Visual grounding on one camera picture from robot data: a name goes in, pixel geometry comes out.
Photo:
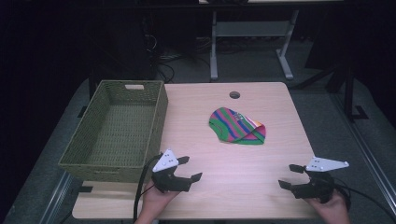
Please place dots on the green woven basket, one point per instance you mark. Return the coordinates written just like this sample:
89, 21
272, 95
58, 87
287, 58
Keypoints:
124, 130

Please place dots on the grey metal desk frame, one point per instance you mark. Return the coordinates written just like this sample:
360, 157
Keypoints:
252, 29

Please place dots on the black metal stand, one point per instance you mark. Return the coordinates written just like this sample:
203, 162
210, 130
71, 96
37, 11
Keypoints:
348, 93

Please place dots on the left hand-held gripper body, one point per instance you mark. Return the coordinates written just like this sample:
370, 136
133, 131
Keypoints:
169, 183

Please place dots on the person's right hand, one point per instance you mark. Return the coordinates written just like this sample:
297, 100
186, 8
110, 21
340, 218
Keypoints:
334, 211

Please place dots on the striped colourful sock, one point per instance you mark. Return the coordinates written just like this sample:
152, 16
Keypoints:
232, 127

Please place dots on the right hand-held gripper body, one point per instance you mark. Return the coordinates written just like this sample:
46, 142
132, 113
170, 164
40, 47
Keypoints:
317, 188

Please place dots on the metal floor rail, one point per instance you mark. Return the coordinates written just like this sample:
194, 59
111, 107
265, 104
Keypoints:
57, 199
367, 152

